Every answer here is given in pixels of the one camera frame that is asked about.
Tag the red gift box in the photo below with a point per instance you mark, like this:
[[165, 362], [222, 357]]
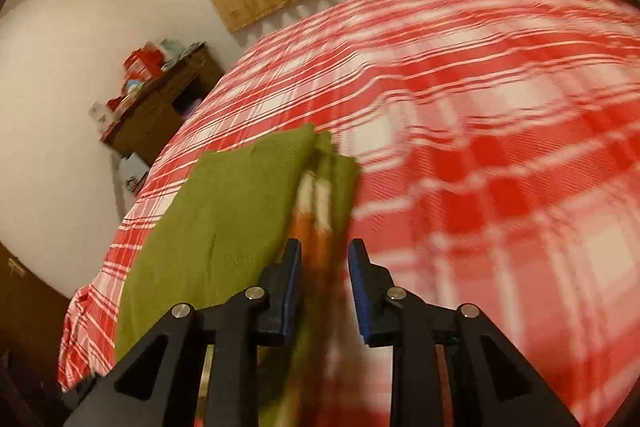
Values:
[[142, 63]]

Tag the red plaid bed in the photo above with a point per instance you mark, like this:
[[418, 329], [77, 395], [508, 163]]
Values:
[[475, 132]]

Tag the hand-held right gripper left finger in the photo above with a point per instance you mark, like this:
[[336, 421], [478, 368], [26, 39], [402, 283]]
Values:
[[291, 292]]

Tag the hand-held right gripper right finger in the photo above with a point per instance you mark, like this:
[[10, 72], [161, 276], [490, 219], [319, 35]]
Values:
[[359, 292]]

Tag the striped green orange sweater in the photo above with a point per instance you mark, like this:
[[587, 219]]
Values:
[[225, 207]]

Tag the dark wooden desk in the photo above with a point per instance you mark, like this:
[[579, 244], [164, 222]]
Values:
[[155, 117]]

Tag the dark wooden furniture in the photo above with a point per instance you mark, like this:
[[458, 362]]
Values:
[[30, 307]]

